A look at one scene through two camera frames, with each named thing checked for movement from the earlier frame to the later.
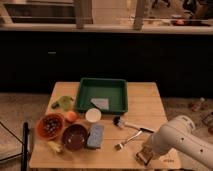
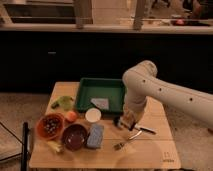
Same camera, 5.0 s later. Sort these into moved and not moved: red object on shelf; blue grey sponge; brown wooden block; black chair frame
Moved: brown wooden block
Not moved: red object on shelf; black chair frame; blue grey sponge
